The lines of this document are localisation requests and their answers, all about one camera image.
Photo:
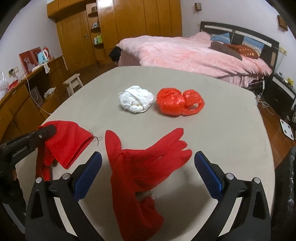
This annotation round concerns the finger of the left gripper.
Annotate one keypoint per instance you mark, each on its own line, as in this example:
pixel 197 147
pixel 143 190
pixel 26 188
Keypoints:
pixel 29 141

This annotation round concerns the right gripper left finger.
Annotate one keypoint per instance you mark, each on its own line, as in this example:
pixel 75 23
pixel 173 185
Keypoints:
pixel 43 221

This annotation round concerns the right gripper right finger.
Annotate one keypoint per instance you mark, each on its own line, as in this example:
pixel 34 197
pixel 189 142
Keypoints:
pixel 242 211

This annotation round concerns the red fleece glove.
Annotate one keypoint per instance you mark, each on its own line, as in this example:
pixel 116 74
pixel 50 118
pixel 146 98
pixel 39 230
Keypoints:
pixel 65 147
pixel 138 171

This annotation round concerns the red plastic bag ball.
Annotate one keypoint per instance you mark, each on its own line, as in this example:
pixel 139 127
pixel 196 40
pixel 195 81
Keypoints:
pixel 175 103

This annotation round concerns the white plastic bag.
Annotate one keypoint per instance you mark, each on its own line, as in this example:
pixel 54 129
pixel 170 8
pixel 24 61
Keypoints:
pixel 135 99

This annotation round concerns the black lined trash bin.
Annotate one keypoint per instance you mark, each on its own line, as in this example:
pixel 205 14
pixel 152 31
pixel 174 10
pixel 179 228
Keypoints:
pixel 283 218

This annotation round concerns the wooden side cabinet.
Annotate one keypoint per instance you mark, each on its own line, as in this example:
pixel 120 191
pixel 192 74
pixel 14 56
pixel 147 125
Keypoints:
pixel 29 103

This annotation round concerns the small white wooden stool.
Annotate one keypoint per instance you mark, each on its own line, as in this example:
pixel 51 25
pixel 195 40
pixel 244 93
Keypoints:
pixel 73 82

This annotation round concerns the white bathroom scale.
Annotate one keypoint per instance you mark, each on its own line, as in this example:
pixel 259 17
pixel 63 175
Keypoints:
pixel 287 130

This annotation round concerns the light blue electric kettle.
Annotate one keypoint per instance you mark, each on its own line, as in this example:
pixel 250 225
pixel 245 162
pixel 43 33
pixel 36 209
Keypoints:
pixel 43 57

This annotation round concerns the dark bedside table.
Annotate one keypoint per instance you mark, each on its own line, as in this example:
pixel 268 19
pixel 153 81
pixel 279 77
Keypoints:
pixel 279 96

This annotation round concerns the yellow plush toy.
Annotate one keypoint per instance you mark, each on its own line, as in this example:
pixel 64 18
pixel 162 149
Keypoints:
pixel 290 82

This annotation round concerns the wooden wardrobe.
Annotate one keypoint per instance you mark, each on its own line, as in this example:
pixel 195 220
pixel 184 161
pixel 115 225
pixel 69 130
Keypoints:
pixel 89 30

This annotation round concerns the red dotted cushion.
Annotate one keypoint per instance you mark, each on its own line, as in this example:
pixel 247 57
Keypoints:
pixel 244 50

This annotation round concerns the bed with pink quilt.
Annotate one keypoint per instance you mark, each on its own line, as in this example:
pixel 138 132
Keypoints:
pixel 191 54

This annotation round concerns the right blue pillow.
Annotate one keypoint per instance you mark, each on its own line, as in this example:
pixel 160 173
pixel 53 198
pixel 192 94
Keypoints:
pixel 254 44

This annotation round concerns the blue pillow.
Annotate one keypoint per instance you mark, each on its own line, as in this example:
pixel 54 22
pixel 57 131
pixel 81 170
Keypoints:
pixel 254 44
pixel 224 38

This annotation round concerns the brown cushion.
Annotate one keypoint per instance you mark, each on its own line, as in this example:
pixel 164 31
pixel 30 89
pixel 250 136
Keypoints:
pixel 224 49

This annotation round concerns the left blue pillow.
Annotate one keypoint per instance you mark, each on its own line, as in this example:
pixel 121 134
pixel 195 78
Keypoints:
pixel 224 38

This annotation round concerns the red picture frame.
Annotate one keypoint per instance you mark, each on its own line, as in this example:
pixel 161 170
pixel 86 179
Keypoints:
pixel 29 59

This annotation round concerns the right wall lamp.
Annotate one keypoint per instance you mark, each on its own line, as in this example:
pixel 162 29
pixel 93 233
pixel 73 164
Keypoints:
pixel 282 23

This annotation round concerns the wall lamp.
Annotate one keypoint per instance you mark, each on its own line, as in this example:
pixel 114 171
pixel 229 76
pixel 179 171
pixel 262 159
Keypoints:
pixel 282 23
pixel 198 6

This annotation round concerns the left wall lamp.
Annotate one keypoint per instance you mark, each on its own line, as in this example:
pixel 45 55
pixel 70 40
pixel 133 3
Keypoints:
pixel 198 6

